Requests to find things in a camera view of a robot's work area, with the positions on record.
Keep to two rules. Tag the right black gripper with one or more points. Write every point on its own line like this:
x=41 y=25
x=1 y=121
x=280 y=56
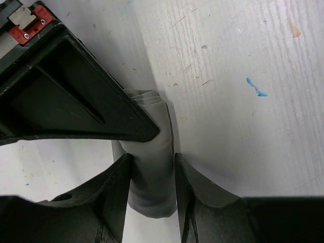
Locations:
x=27 y=32

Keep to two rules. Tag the grey underwear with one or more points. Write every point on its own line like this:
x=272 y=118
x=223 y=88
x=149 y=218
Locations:
x=152 y=189

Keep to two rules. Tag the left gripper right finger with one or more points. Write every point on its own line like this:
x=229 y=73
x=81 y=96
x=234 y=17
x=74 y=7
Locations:
x=209 y=213

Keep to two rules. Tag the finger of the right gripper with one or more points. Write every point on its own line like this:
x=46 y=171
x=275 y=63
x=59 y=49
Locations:
x=53 y=88

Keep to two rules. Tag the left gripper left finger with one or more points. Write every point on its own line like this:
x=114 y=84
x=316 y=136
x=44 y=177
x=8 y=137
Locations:
x=93 y=212

